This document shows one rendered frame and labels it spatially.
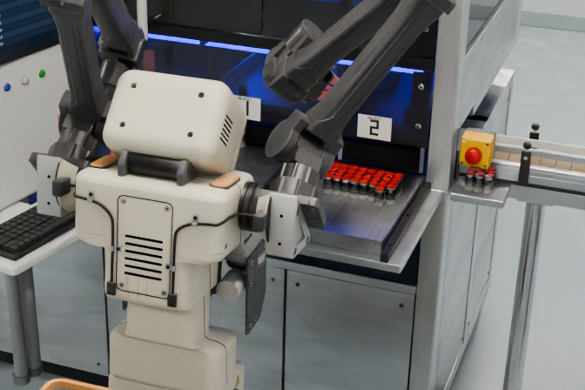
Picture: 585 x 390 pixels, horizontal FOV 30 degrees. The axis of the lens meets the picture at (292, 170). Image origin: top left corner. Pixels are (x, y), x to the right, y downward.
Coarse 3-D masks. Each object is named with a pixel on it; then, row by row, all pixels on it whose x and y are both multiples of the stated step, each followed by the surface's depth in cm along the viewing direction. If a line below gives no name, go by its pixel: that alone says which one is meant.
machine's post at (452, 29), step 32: (448, 32) 250; (448, 64) 253; (448, 96) 256; (448, 128) 259; (448, 160) 263; (448, 192) 267; (448, 224) 274; (416, 320) 283; (416, 352) 286; (416, 384) 290
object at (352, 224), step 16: (320, 192) 264; (416, 192) 261; (336, 208) 256; (352, 208) 256; (368, 208) 256; (384, 208) 256; (400, 208) 257; (336, 224) 248; (352, 224) 249; (368, 224) 249; (384, 224) 249; (320, 240) 239; (336, 240) 238; (352, 240) 237; (368, 240) 235; (384, 240) 236
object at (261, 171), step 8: (240, 152) 285; (248, 152) 285; (256, 152) 285; (264, 152) 285; (240, 160) 280; (248, 160) 280; (256, 160) 280; (264, 160) 280; (240, 168) 275; (248, 168) 276; (256, 168) 276; (264, 168) 276; (272, 168) 276; (280, 168) 270; (256, 176) 271; (264, 176) 271; (272, 176) 265
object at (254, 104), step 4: (236, 96) 276; (240, 96) 275; (240, 100) 276; (244, 100) 275; (248, 100) 275; (252, 100) 274; (256, 100) 274; (240, 104) 276; (244, 104) 276; (252, 104) 275; (256, 104) 274; (244, 108) 276; (252, 108) 275; (256, 108) 275; (252, 112) 276; (256, 112) 275; (248, 116) 276; (252, 116) 276; (256, 116) 276; (256, 120) 276
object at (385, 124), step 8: (360, 120) 266; (368, 120) 266; (384, 120) 264; (360, 128) 267; (368, 128) 266; (384, 128) 265; (360, 136) 268; (368, 136) 267; (376, 136) 266; (384, 136) 266
